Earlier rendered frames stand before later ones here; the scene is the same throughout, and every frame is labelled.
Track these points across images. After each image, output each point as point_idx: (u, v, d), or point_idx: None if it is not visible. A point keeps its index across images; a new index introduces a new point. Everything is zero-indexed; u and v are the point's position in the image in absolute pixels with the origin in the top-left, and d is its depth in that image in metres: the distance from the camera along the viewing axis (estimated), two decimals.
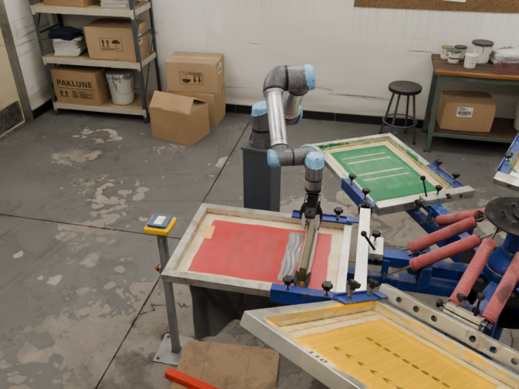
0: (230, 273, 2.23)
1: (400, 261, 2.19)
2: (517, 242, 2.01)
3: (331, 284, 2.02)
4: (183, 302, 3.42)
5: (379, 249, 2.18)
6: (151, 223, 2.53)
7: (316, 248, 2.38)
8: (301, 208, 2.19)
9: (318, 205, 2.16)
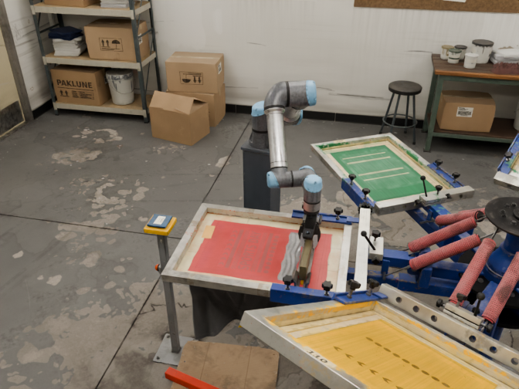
0: (230, 273, 2.23)
1: (400, 261, 2.19)
2: (517, 242, 2.01)
3: (331, 284, 2.02)
4: (183, 302, 3.42)
5: (379, 249, 2.18)
6: (151, 223, 2.53)
7: (316, 248, 2.38)
8: (300, 228, 2.25)
9: (316, 226, 2.21)
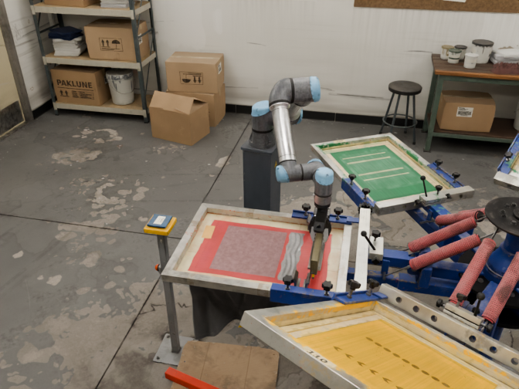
0: (230, 273, 2.23)
1: (400, 261, 2.19)
2: (517, 242, 2.01)
3: (331, 284, 2.02)
4: (183, 302, 3.42)
5: (379, 249, 2.18)
6: (151, 223, 2.53)
7: None
8: (310, 222, 2.21)
9: (327, 220, 2.18)
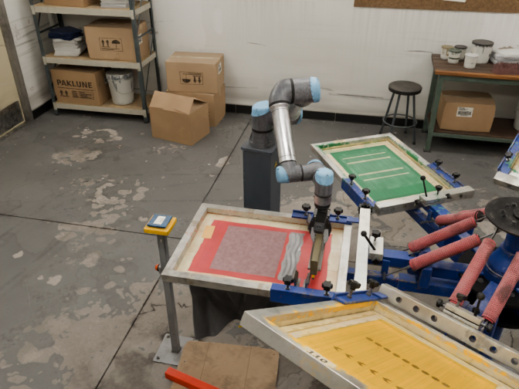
0: (230, 273, 2.23)
1: (400, 261, 2.19)
2: (517, 242, 2.01)
3: (331, 284, 2.02)
4: (183, 302, 3.42)
5: (379, 249, 2.18)
6: (151, 223, 2.53)
7: None
8: (310, 223, 2.21)
9: (327, 221, 2.18)
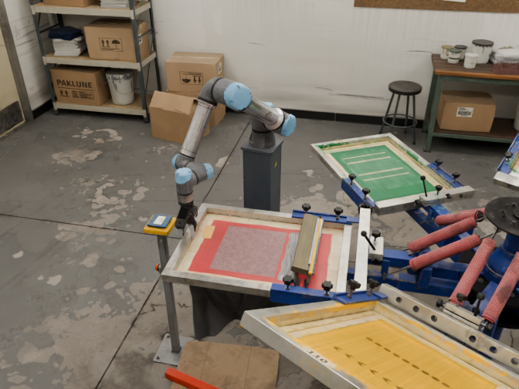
0: (230, 273, 2.23)
1: (400, 261, 2.19)
2: (517, 242, 2.01)
3: (331, 284, 2.02)
4: (183, 302, 3.42)
5: (379, 249, 2.18)
6: (151, 223, 2.53)
7: None
8: (177, 219, 2.36)
9: (191, 217, 2.33)
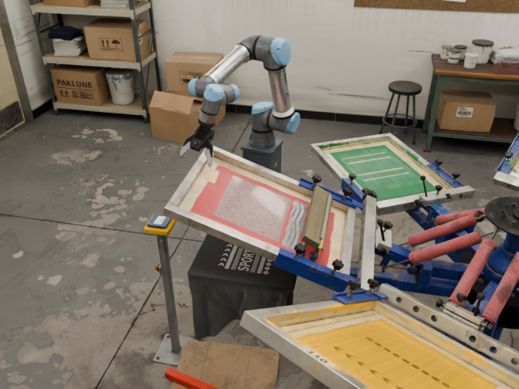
0: (234, 226, 2.09)
1: (403, 258, 2.18)
2: (517, 242, 2.01)
3: (343, 264, 1.95)
4: (183, 302, 3.42)
5: (388, 241, 2.15)
6: (151, 223, 2.53)
7: None
8: (191, 137, 2.11)
9: (207, 140, 2.10)
